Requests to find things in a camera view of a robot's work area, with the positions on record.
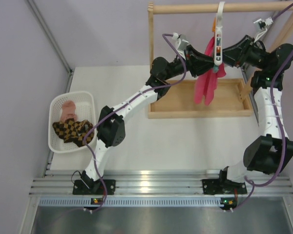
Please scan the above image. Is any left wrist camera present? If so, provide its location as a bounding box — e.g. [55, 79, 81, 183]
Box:
[172, 33, 188, 52]

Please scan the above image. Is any white plastic clip hanger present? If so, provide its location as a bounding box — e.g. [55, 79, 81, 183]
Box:
[213, 1, 225, 67]

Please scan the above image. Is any teal clothes clip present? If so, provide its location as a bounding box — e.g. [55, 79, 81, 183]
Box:
[213, 65, 219, 73]

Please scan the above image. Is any brown yellow argyle sock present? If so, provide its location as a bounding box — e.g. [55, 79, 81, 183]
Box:
[71, 120, 93, 147]
[52, 118, 79, 143]

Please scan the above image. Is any wooden drying rack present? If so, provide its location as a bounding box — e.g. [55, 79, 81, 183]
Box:
[148, 1, 293, 105]

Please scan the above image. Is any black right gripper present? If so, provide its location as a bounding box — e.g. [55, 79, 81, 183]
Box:
[212, 35, 269, 71]

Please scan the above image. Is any orange clothes clip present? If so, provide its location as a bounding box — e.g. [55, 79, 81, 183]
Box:
[212, 18, 217, 33]

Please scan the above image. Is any magenta pink cloth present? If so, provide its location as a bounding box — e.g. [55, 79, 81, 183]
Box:
[194, 36, 227, 106]

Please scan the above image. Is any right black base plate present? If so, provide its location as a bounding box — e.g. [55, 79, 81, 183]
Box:
[202, 179, 247, 195]

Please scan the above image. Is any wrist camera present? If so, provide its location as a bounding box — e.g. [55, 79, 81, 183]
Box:
[253, 17, 273, 42]
[172, 33, 188, 52]

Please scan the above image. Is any white perforated plastic basket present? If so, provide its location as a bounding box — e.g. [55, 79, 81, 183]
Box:
[48, 91, 96, 154]

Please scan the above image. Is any aluminium mounting rail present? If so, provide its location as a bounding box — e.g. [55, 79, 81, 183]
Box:
[29, 169, 293, 195]

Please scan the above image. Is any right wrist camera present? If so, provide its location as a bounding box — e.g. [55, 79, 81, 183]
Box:
[253, 17, 273, 42]

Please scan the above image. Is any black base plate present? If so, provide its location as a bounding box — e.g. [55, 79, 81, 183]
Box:
[202, 179, 247, 195]
[72, 179, 116, 195]

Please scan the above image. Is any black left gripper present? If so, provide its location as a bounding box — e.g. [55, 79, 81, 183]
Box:
[163, 45, 218, 80]

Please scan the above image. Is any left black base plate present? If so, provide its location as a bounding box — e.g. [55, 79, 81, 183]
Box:
[72, 179, 116, 195]

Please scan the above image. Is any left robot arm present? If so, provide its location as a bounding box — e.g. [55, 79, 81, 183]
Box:
[81, 45, 213, 194]

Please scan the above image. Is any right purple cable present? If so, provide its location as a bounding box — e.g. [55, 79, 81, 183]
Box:
[230, 0, 293, 213]

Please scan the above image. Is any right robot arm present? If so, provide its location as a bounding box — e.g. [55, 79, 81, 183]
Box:
[218, 36, 293, 193]

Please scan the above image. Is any pink sock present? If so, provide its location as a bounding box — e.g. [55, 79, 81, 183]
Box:
[60, 100, 78, 122]

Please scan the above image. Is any grey slotted cable duct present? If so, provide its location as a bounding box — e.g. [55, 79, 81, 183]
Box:
[39, 196, 238, 207]

